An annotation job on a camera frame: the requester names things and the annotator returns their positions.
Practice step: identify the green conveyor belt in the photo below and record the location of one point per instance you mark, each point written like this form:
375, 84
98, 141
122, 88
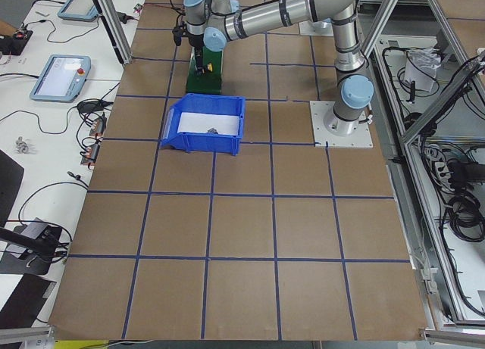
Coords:
205, 72

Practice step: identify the white foam pad left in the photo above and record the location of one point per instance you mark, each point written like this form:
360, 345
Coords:
200, 123

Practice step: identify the near teach pendant tablet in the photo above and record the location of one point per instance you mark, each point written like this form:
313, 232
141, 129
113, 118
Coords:
62, 78

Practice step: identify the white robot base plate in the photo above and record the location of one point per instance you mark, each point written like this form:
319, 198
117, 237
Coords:
329, 131

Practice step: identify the far teach pendant tablet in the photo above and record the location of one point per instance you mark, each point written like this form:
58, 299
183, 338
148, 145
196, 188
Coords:
78, 10

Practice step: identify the blue plastic bin left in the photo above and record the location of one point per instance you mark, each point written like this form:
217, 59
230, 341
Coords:
204, 104

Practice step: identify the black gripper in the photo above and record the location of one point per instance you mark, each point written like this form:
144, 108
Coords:
195, 42

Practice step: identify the aluminium frame post right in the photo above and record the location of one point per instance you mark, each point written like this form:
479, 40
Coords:
382, 16

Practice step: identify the teach pendant tablet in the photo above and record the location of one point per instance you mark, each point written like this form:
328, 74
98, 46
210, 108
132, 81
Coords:
78, 10
62, 78

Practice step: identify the aluminium frame post left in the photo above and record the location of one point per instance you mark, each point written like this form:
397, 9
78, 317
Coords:
112, 24

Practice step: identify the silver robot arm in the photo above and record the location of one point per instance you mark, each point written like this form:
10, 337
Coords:
211, 24

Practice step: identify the aluminium frame post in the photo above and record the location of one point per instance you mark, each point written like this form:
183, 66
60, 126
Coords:
382, 16
112, 24

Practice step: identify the red mushroom push button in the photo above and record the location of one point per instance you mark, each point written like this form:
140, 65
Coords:
212, 130

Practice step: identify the black monitor stand base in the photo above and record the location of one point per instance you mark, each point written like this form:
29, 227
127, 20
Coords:
33, 247

